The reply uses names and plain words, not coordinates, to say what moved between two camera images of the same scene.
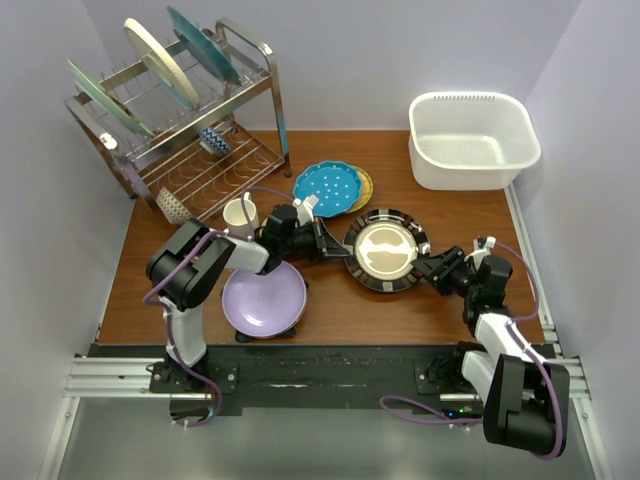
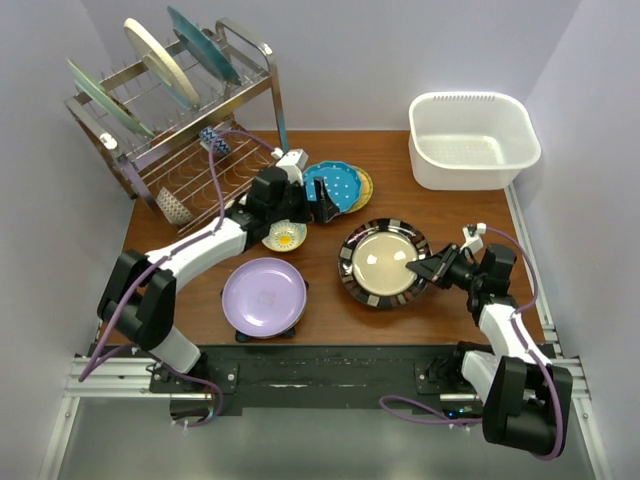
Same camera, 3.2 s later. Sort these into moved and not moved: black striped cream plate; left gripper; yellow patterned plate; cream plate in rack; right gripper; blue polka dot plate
Moved: black striped cream plate; left gripper
Not moved: cream plate in rack; yellow patterned plate; blue polka dot plate; right gripper
